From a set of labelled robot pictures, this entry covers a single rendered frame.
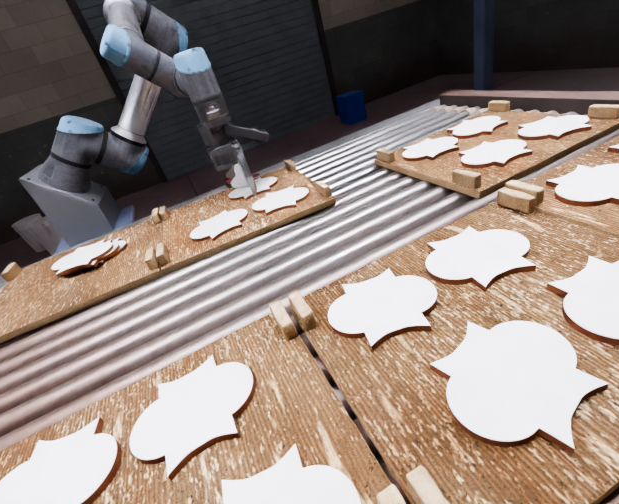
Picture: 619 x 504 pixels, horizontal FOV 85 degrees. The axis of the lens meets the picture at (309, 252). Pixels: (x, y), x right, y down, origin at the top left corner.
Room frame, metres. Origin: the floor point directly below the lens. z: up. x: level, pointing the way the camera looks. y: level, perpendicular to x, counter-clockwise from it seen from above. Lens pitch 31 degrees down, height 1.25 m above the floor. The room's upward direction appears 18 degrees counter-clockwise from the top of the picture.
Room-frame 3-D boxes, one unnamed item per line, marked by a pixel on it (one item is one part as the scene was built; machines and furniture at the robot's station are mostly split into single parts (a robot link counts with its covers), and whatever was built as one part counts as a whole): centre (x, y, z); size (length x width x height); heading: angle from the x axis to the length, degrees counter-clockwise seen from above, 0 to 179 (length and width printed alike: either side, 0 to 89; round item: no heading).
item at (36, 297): (0.76, 0.54, 0.93); 0.41 x 0.35 x 0.02; 101
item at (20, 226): (4.00, 2.99, 0.19); 0.30 x 0.30 x 0.37
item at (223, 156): (0.93, 0.13, 1.08); 0.09 x 0.08 x 0.12; 101
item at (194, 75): (0.93, 0.13, 1.24); 0.09 x 0.08 x 0.11; 32
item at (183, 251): (0.84, 0.14, 0.93); 0.41 x 0.35 x 0.02; 101
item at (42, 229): (3.73, 2.65, 0.19); 0.30 x 0.30 x 0.37
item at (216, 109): (0.93, 0.12, 1.16); 0.08 x 0.08 x 0.05
